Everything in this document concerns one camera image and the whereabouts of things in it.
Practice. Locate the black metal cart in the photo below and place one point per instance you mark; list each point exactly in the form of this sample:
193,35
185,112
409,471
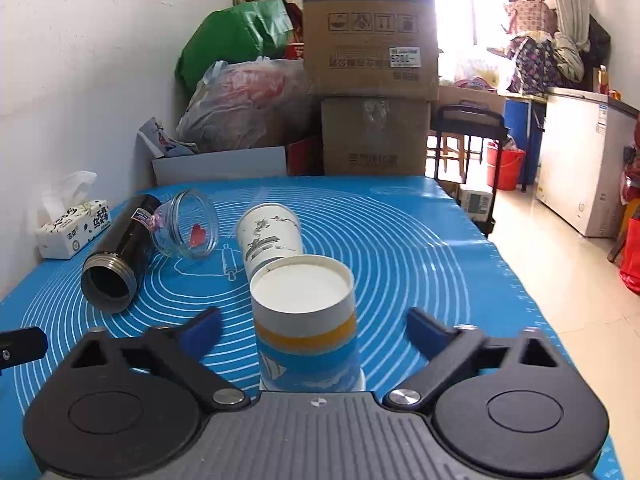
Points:
465,160

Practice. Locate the large printed cardboard box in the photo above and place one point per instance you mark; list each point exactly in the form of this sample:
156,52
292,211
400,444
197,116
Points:
367,30

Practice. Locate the white open box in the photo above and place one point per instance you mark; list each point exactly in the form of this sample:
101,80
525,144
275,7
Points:
220,165

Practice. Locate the white ink-print paper cup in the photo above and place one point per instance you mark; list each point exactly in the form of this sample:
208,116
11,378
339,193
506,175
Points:
267,240

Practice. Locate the small labelled cardboard box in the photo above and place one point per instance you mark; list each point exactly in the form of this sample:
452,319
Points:
475,200

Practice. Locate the plain brown cardboard box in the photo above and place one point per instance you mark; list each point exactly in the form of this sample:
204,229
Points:
375,135

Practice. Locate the clear plastic bag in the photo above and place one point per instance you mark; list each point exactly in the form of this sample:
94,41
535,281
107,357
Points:
245,105

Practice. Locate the red bag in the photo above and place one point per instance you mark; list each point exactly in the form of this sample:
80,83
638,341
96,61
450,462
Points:
631,255

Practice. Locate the patterned fabric bag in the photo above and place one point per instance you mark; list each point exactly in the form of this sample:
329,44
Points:
532,57

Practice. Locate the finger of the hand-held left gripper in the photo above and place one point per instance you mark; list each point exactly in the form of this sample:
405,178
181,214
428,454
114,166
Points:
20,345

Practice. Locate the blue plastic barrel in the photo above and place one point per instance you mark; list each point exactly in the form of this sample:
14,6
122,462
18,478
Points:
522,135

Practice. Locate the clear glass cup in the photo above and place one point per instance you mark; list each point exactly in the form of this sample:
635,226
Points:
192,227

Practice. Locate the red plastic bucket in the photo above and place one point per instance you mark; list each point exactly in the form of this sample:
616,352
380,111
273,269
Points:
506,162

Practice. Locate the white chest freezer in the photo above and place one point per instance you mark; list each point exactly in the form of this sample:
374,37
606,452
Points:
582,160

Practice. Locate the black thermos bottle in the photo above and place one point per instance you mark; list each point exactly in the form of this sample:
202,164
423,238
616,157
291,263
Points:
120,255

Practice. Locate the blue and orange paper cup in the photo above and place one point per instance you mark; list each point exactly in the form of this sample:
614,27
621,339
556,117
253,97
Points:
303,325

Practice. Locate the wooden stool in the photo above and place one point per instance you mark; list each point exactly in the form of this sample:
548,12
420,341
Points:
452,152

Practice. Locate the green plastic bag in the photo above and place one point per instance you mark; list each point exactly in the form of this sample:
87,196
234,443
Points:
225,40

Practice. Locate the blue silicone baking mat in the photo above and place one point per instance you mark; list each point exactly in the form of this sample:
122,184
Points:
400,270

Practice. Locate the white tissue pack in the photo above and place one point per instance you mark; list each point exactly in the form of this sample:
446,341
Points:
70,225

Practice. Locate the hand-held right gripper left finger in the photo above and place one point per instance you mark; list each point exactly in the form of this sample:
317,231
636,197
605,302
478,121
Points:
200,332

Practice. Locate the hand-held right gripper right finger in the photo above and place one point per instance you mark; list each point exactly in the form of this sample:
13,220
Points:
424,330

